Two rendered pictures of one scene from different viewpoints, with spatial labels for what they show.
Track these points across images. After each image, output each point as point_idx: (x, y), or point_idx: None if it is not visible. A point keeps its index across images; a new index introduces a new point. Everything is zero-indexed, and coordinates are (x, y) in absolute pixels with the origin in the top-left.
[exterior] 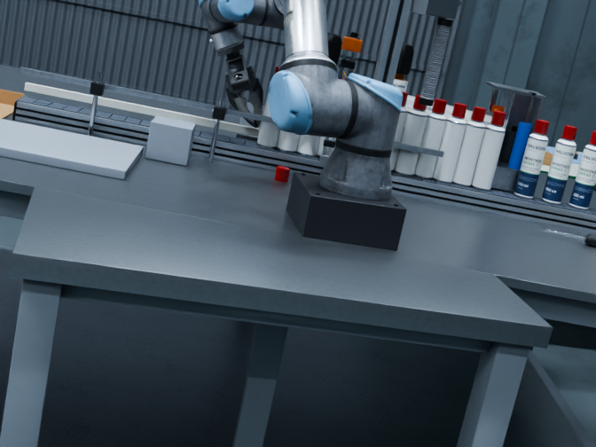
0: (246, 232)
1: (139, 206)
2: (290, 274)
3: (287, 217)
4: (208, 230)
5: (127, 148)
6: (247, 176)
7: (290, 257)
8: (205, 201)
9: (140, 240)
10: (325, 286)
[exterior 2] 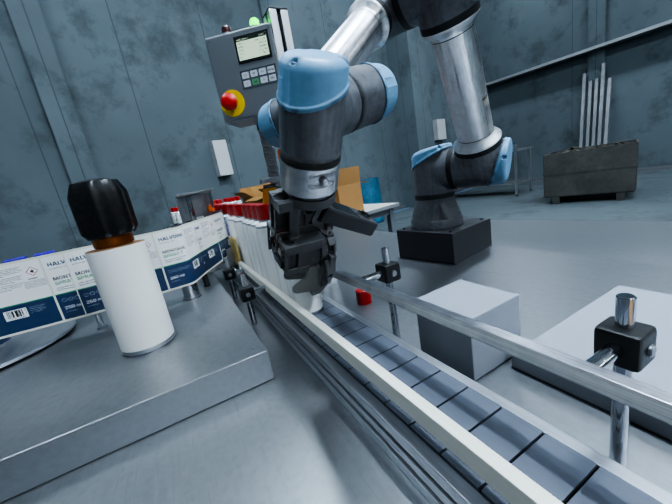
0: (538, 245)
1: (626, 261)
2: (550, 226)
3: (469, 258)
4: (572, 245)
5: (562, 344)
6: (397, 308)
7: (532, 233)
8: (532, 269)
9: (652, 235)
10: (537, 223)
